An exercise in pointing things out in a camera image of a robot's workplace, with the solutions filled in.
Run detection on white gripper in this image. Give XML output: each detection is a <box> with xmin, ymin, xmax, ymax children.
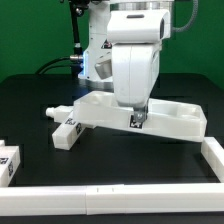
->
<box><xmin>111</xmin><ymin>44</ymin><xmax>160</xmax><ymax>123</ymax></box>

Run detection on white desk top tray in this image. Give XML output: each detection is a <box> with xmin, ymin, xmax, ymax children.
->
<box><xmin>73</xmin><ymin>91</ymin><xmax>207</xmax><ymax>142</ymax></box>

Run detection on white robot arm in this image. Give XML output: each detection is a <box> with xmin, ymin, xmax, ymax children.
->
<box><xmin>71</xmin><ymin>0</ymin><xmax>174</xmax><ymax>122</ymax></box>

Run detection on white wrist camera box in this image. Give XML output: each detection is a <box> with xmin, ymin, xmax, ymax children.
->
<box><xmin>107</xmin><ymin>9</ymin><xmax>170</xmax><ymax>43</ymax></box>

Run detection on white L-shaped fence wall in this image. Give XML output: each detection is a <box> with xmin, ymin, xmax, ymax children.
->
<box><xmin>0</xmin><ymin>137</ymin><xmax>224</xmax><ymax>216</ymax></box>

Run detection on grey corrugated hose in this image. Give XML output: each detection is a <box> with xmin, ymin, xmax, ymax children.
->
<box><xmin>171</xmin><ymin>0</ymin><xmax>199</xmax><ymax>34</ymax></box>

